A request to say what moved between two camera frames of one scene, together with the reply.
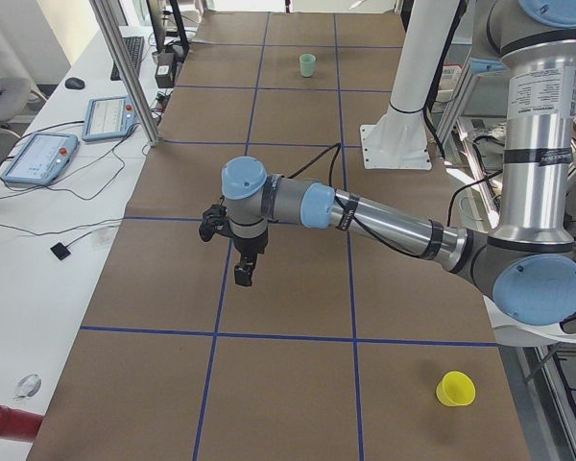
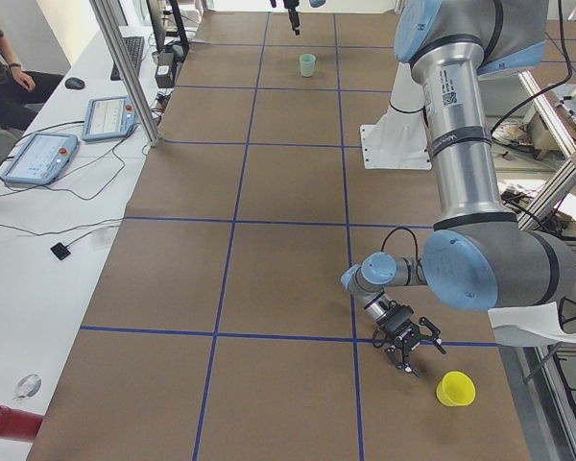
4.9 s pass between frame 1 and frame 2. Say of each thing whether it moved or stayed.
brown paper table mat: stayed
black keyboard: stayed
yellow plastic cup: stayed
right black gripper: moved
